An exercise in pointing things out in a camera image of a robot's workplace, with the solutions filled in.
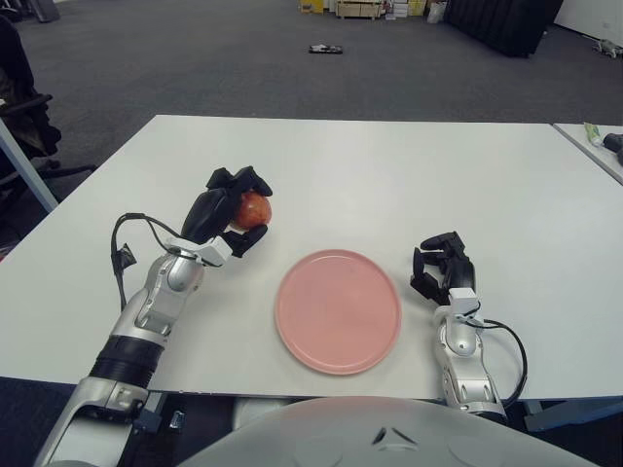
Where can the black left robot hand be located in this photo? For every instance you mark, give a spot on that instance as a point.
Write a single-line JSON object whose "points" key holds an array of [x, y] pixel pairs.
{"points": [[207, 216]]}

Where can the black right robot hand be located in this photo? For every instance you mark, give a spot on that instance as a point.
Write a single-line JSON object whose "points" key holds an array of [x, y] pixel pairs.
{"points": [[460, 272]]}

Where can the red apple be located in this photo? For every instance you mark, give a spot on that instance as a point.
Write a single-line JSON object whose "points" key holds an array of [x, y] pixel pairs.
{"points": [[255, 211]]}

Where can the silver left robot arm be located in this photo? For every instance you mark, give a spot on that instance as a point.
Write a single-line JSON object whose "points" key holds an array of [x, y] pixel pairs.
{"points": [[141, 321]]}

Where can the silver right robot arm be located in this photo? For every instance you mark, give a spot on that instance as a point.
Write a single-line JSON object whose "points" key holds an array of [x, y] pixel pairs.
{"points": [[467, 374]]}

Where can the pink round plate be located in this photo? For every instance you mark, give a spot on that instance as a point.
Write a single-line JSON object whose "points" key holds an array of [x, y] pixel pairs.
{"points": [[338, 311]]}

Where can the grey robot torso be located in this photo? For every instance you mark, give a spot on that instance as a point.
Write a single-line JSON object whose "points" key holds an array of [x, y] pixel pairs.
{"points": [[389, 438]]}

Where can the grey slanted desk leg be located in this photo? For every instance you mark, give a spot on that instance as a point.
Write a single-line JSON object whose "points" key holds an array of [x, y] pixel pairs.
{"points": [[26, 170]]}

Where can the green white tube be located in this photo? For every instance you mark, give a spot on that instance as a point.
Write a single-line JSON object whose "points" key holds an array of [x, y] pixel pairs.
{"points": [[592, 132]]}

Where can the grey table leg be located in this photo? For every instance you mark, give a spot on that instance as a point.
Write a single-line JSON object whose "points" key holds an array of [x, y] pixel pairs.
{"points": [[152, 413]]}

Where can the black flat tray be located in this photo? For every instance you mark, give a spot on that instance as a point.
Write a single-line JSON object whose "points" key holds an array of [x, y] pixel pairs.
{"points": [[326, 48]]}

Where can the black office chair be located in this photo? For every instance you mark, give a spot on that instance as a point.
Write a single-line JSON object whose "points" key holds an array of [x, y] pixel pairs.
{"points": [[19, 97]]}

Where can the yellow cardboard box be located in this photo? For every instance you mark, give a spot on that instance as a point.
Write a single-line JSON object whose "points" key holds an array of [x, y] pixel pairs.
{"points": [[311, 6]]}

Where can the black partition screen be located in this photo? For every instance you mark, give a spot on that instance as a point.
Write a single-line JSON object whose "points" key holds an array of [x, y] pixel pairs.
{"points": [[501, 24]]}

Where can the wooden crate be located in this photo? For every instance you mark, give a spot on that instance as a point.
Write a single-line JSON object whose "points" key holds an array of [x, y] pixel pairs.
{"points": [[360, 9]]}

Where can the white plastic bag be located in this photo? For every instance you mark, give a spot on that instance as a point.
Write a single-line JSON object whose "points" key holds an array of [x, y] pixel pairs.
{"points": [[435, 12]]}

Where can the small grey quadruped robot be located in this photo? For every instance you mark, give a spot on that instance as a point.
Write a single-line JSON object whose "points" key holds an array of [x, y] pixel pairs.
{"points": [[607, 47]]}

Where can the pale yellow carton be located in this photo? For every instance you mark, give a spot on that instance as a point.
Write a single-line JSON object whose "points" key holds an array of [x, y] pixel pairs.
{"points": [[417, 7]]}

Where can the stacked white boxes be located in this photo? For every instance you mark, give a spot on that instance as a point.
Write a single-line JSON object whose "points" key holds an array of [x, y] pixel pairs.
{"points": [[398, 10]]}

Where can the grey table frame beam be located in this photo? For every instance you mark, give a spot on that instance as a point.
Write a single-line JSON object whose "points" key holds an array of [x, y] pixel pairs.
{"points": [[569, 413]]}

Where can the metal clamp bracket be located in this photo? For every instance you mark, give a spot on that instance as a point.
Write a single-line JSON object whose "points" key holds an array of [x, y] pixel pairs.
{"points": [[178, 420]]}

